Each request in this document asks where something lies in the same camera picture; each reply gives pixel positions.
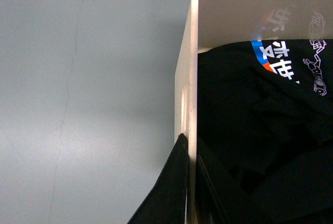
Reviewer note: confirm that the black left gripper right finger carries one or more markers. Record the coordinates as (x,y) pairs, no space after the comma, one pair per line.
(220,199)

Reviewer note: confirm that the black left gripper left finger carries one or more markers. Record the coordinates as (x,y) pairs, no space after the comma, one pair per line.
(166,202)

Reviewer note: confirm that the beige plastic laundry hamper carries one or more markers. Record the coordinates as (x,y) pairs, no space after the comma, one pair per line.
(215,23)

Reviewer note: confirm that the black printed t-shirt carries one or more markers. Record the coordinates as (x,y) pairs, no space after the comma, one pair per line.
(265,111)

